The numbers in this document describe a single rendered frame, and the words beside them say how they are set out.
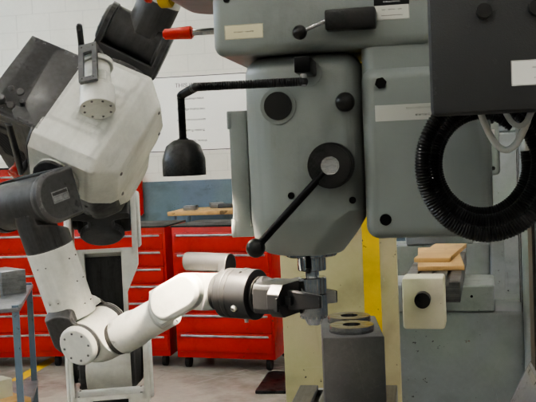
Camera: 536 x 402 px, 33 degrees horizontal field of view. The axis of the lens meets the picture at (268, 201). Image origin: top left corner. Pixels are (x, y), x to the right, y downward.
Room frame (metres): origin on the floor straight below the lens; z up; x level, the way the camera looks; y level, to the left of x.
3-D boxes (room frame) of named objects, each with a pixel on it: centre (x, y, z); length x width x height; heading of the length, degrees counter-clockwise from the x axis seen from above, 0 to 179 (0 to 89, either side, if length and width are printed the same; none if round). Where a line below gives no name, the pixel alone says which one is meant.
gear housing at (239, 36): (1.49, -0.11, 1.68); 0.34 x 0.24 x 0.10; 80
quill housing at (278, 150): (1.49, -0.07, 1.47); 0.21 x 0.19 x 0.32; 170
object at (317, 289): (1.49, -0.07, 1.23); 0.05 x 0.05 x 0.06
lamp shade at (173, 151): (1.50, 0.14, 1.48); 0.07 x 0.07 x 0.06
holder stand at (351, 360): (1.84, -0.16, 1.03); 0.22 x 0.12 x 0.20; 178
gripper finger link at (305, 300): (1.47, -0.05, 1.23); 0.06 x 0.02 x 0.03; 59
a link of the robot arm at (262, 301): (1.54, 0.01, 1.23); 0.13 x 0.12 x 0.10; 149
